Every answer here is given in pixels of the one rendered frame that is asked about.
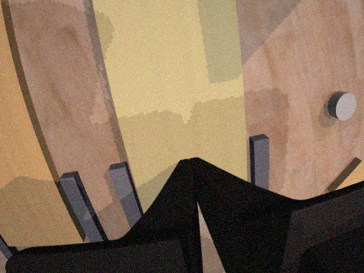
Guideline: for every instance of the grey short cylinder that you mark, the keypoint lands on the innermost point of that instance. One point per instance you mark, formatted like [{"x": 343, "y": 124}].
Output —
[{"x": 342, "y": 105}]

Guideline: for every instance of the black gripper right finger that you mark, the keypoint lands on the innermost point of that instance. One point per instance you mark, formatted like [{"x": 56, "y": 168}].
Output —
[{"x": 258, "y": 231}]

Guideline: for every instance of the tan rectangular block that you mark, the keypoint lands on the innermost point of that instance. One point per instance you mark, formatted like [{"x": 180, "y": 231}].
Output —
[{"x": 354, "y": 173}]

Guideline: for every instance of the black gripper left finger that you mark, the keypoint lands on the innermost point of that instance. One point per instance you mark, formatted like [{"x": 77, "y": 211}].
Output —
[{"x": 165, "y": 240}]

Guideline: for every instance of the pale yellow strip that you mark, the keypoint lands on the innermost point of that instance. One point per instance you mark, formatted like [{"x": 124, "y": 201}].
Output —
[{"x": 175, "y": 73}]

